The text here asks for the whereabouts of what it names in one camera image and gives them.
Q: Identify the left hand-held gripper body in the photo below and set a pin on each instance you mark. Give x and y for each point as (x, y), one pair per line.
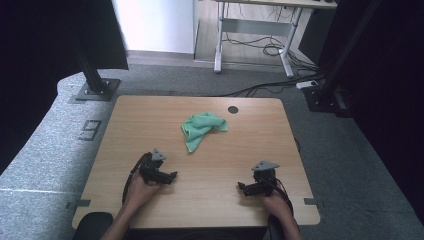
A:
(150, 167)

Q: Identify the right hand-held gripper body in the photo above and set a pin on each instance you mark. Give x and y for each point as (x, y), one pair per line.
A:
(265, 178)

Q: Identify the green cloth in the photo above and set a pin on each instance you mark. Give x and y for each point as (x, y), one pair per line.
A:
(200, 128)

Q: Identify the person's right hand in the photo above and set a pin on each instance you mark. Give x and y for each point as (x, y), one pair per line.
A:
(275, 205)

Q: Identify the person's left hand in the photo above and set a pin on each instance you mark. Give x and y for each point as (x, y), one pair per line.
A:
(141, 193)

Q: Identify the grey tape strip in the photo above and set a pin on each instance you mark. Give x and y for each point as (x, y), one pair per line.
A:
(311, 201)
(80, 203)

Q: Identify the dark round table grommet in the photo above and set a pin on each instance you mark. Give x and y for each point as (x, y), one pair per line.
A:
(233, 109)

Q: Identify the black metal stand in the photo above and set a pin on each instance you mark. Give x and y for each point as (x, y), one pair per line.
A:
(96, 88)
(325, 98)

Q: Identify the white power strip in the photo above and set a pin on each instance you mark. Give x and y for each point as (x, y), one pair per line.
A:
(307, 84)

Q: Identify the dark curtain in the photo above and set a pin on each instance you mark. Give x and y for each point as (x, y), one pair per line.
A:
(393, 100)
(40, 66)

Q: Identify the black computer tower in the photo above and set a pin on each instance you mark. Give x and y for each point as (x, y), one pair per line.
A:
(315, 36)

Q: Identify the white desk frame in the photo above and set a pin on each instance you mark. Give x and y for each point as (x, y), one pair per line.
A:
(256, 26)

